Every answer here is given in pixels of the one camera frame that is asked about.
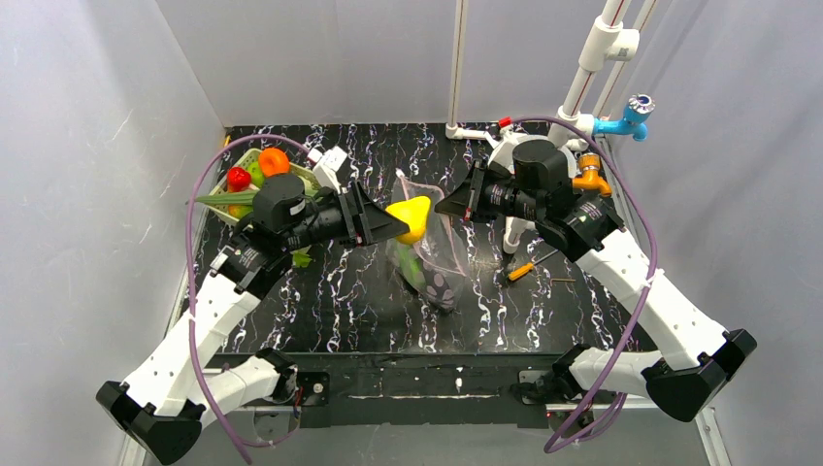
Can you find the white pipe frame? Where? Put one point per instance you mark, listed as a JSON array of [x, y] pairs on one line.
[[608, 40]]

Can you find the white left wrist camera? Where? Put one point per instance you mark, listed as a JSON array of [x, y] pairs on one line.
[[326, 165]]

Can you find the yellow green mango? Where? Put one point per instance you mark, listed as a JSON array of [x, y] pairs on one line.
[[239, 211]]

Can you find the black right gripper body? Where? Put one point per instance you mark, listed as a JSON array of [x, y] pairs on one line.
[[477, 192]]

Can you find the orange handled screwdriver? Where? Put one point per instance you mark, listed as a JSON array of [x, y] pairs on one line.
[[525, 269]]

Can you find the orange fruit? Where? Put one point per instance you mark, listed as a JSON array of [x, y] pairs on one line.
[[273, 161]]

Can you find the orange faucet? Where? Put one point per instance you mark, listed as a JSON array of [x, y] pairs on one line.
[[590, 178]]

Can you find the green lettuce leaf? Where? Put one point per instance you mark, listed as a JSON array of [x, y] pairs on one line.
[[301, 259]]

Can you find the green leafy vegetable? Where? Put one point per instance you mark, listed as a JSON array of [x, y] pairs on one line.
[[409, 267]]

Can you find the green ridged loofah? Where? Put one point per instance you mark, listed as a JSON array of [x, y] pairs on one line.
[[225, 199]]

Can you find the red pepper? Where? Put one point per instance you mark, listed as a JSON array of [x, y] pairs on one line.
[[238, 179]]

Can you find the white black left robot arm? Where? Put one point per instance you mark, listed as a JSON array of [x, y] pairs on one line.
[[166, 403]]

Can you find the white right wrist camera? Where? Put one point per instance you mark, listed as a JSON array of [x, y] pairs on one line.
[[503, 146]]

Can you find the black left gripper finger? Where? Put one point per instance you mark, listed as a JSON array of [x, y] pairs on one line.
[[367, 210], [380, 233]]

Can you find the yellow lemon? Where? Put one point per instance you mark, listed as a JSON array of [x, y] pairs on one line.
[[414, 213]]

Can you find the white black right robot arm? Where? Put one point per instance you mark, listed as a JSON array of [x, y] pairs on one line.
[[694, 355]]

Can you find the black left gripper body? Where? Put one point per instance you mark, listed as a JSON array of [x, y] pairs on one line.
[[350, 214]]

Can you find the blue faucet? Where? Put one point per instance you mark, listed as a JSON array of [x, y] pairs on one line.
[[638, 109]]

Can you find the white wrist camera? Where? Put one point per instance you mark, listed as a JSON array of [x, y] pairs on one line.
[[326, 165], [503, 146]]

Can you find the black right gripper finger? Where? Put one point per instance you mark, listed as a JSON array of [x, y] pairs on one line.
[[473, 180], [460, 203]]

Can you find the clear zip top bag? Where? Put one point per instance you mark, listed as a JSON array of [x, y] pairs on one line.
[[442, 255]]

